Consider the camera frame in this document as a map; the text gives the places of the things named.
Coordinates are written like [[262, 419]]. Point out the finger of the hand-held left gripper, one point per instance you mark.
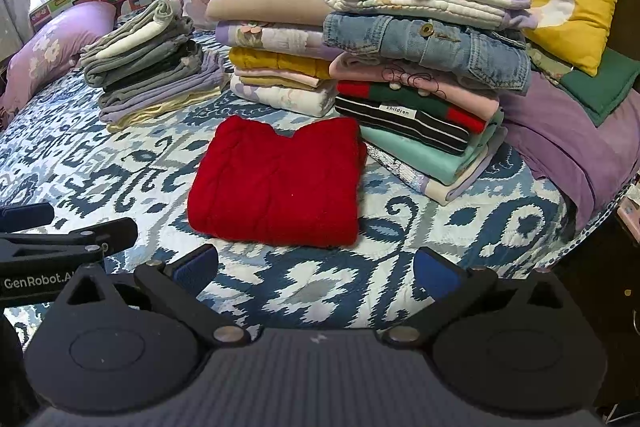
[[60, 244], [25, 216]]

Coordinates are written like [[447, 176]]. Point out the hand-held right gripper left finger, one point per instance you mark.
[[196, 269]]

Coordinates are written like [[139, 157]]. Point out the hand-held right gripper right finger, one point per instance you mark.
[[434, 274]]

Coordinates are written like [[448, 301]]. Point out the red knit sweater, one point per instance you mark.
[[275, 187]]

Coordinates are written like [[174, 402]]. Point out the stack of grey folded clothes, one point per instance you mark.
[[145, 62]]

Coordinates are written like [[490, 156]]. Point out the blue white patterned bedspread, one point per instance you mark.
[[125, 167]]

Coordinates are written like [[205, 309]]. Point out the mint green folded garment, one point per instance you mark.
[[425, 154]]

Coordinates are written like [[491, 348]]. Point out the black white striped shirt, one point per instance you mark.
[[400, 122]]

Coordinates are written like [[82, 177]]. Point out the purple floral pillow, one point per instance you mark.
[[50, 47]]

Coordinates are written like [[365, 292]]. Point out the red green striped sweater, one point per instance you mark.
[[415, 96]]

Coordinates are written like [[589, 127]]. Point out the pink embroidered sweatshirt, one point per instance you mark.
[[445, 88]]

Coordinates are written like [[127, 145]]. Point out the purple blanket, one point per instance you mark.
[[575, 147]]

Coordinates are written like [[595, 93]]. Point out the white floral folded cloth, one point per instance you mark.
[[285, 99]]

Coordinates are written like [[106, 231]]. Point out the pale pink folded garment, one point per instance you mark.
[[272, 76]]

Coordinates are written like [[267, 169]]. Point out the grey curtain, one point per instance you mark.
[[12, 7]]

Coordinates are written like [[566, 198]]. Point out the mustard yellow sweater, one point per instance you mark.
[[270, 59]]

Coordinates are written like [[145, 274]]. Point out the blue denim jacket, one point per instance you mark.
[[400, 39]]

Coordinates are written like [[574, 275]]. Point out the lilac floral folded sheet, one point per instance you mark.
[[280, 38]]

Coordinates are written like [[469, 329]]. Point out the dark green cloth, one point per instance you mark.
[[600, 87]]

